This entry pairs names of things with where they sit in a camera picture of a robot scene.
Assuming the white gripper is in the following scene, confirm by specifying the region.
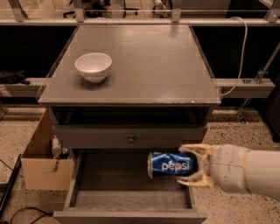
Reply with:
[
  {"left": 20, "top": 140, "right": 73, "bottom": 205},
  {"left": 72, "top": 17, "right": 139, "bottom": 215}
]
[{"left": 176, "top": 143, "right": 249, "bottom": 193}]

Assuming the blue pepsi can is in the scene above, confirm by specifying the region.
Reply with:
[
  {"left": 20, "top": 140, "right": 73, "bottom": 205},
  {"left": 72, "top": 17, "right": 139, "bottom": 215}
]
[{"left": 147, "top": 152, "right": 199, "bottom": 179}]

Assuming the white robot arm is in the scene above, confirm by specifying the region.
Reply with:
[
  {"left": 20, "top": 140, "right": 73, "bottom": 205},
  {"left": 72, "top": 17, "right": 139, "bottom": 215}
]
[{"left": 176, "top": 143, "right": 280, "bottom": 201}]

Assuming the round metal drawer knob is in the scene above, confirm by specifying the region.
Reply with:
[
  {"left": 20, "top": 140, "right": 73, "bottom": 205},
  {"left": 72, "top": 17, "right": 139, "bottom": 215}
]
[{"left": 128, "top": 136, "right": 136, "bottom": 144}]

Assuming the open middle drawer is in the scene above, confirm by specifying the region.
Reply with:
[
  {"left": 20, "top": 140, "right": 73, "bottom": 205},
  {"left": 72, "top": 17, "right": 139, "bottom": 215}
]
[{"left": 54, "top": 149, "right": 207, "bottom": 224}]

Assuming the grey wooden drawer cabinet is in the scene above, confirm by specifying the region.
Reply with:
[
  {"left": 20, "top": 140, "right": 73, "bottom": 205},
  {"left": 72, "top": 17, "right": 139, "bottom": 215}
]
[{"left": 38, "top": 24, "right": 221, "bottom": 224}]

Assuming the closed top drawer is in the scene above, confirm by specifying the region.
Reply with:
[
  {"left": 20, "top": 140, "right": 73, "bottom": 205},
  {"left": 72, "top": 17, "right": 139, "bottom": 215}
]
[{"left": 52, "top": 125, "right": 207, "bottom": 149}]

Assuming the white ceramic bowl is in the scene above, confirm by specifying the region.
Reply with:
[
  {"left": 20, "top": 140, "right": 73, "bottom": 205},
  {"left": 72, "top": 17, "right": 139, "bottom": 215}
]
[{"left": 74, "top": 52, "right": 112, "bottom": 83}]

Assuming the white bottle in box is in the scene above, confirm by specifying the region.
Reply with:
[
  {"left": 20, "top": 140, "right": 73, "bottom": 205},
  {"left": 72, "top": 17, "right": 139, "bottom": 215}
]
[{"left": 52, "top": 137, "right": 61, "bottom": 157}]

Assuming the cardboard box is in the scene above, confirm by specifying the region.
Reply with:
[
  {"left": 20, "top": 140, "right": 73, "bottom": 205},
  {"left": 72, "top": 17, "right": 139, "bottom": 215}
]
[{"left": 21, "top": 111, "right": 74, "bottom": 191}]

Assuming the black bar on floor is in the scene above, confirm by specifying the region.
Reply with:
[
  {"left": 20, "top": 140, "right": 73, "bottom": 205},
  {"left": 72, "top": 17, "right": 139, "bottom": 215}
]
[{"left": 0, "top": 155, "right": 21, "bottom": 219}]

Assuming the black object on ledge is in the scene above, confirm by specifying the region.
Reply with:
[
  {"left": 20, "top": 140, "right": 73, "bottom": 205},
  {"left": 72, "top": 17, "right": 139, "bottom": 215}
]
[{"left": 0, "top": 71, "right": 30, "bottom": 85}]

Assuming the metal railing beam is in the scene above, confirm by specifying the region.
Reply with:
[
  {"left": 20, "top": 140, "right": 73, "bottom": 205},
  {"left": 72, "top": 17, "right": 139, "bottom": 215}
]
[{"left": 0, "top": 18, "right": 280, "bottom": 27}]

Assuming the white hanging cable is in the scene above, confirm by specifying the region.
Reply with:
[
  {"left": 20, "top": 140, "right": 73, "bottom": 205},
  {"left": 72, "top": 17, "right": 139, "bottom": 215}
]
[{"left": 218, "top": 16, "right": 249, "bottom": 98}]

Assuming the black floor cable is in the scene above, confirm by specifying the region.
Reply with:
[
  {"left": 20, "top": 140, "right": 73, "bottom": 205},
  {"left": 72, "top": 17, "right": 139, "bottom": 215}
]
[{"left": 10, "top": 206, "right": 54, "bottom": 224}]

